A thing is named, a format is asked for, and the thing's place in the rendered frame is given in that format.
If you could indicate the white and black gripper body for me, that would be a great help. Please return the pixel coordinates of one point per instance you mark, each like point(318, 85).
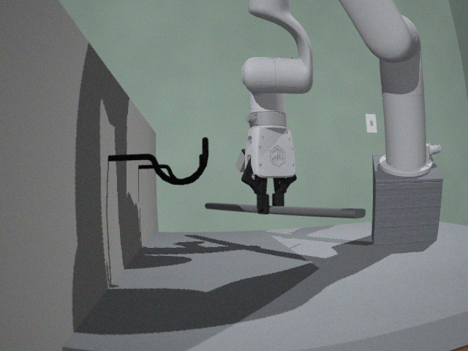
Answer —
point(271, 150)

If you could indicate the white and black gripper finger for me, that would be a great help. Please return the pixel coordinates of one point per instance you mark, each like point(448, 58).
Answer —
point(280, 189)
point(260, 188)

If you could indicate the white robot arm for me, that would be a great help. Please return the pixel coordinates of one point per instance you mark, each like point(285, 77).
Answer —
point(390, 37)

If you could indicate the grey wall panel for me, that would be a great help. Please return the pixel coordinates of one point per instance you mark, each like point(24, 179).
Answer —
point(70, 220)

